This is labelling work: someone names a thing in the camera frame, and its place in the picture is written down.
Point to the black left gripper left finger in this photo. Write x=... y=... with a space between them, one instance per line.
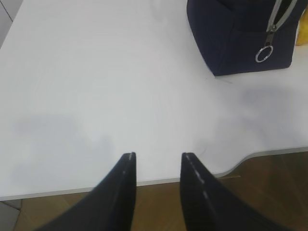
x=108 y=207

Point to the yellow pear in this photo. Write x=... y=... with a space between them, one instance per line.
x=302 y=36

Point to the navy insulated lunch bag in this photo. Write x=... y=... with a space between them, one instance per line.
x=240 y=36

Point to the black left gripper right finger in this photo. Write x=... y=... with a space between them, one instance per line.
x=251 y=198

